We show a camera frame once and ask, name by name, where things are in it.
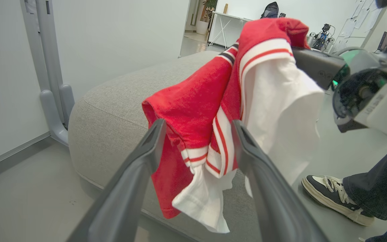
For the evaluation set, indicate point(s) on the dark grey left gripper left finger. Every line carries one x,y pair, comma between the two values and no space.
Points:
123,201

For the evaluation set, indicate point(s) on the dark and white sneaker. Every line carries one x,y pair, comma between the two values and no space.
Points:
331,196

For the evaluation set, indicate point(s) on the red and white striped garment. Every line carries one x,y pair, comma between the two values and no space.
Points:
193,107

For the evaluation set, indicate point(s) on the green potted plant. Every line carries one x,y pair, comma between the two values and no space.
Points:
209,8

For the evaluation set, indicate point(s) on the wooden block on table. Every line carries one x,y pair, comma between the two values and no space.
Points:
225,8

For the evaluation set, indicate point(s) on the white folding table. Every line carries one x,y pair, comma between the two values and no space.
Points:
228,18

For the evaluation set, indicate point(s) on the white plant pot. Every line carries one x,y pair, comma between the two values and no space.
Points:
202,27

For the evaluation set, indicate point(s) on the black backpack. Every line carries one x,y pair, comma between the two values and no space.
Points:
270,10

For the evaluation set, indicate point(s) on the grey fabric sofa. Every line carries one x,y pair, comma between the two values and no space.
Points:
113,117

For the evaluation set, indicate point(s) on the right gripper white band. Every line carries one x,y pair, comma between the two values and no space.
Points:
381,101

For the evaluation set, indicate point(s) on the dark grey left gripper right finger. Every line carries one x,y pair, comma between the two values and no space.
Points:
274,208

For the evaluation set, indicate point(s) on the paper sheets on wall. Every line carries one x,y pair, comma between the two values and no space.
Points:
359,18

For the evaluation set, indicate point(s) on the small robot on stand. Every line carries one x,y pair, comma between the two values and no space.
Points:
323,37

